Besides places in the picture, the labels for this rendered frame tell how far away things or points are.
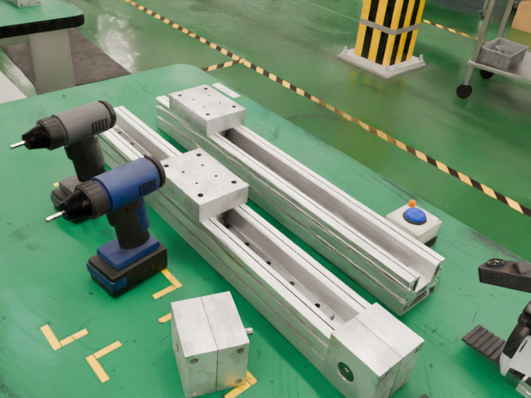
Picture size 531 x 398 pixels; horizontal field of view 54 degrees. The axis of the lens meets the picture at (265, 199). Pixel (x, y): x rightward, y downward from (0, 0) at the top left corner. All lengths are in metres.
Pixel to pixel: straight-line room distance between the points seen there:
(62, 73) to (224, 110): 1.30
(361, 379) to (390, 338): 0.07
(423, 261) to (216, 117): 0.55
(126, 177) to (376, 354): 0.45
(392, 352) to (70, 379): 0.46
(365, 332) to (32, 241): 0.64
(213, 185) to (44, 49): 1.52
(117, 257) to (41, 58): 1.57
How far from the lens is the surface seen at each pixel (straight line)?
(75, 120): 1.01
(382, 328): 0.80
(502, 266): 0.85
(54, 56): 2.40
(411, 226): 1.06
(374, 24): 4.11
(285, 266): 0.92
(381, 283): 0.94
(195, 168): 1.01
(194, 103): 1.26
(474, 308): 1.03
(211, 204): 0.94
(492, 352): 0.93
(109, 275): 0.91
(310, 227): 1.02
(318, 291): 0.88
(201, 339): 0.75
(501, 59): 3.81
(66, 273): 1.00
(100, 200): 0.81
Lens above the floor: 1.45
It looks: 36 degrees down
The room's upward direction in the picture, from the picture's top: 6 degrees clockwise
